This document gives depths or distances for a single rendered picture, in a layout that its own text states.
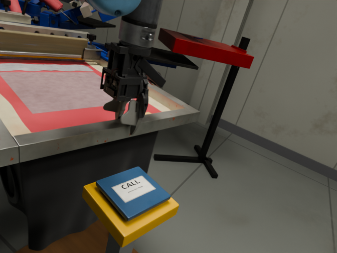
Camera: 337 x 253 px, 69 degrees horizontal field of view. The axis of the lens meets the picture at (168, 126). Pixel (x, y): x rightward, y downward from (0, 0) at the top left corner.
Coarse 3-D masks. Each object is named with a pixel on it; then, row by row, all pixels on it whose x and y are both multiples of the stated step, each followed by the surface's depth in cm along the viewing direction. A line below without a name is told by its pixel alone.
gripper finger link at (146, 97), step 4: (144, 88) 57; (144, 92) 56; (140, 96) 56; (144, 96) 56; (136, 100) 58; (140, 100) 57; (144, 100) 56; (140, 104) 57; (144, 104) 57; (140, 108) 57; (144, 108) 57; (140, 112) 58; (144, 112) 58; (140, 116) 58
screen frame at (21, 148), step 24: (168, 96) 88; (0, 120) 49; (144, 120) 66; (168, 120) 72; (192, 120) 82; (0, 144) 43; (24, 144) 44; (48, 144) 48; (72, 144) 52; (96, 144) 57
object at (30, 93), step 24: (0, 72) 78; (24, 72) 83; (48, 72) 89; (24, 96) 68; (48, 96) 72; (72, 96) 76; (24, 120) 58; (48, 120) 60; (72, 120) 63; (96, 120) 66
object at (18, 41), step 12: (0, 36) 83; (12, 36) 85; (24, 36) 88; (36, 36) 91; (48, 36) 94; (60, 36) 98; (0, 48) 85; (12, 48) 87; (24, 48) 90; (36, 48) 93; (48, 48) 96; (60, 48) 99; (72, 48) 102; (84, 48) 106
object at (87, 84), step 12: (60, 72) 92; (72, 72) 95; (84, 72) 99; (96, 72) 103; (72, 84) 84; (84, 84) 87; (96, 84) 90; (84, 96) 78; (96, 96) 80; (108, 96) 83; (96, 108) 73; (156, 108) 84
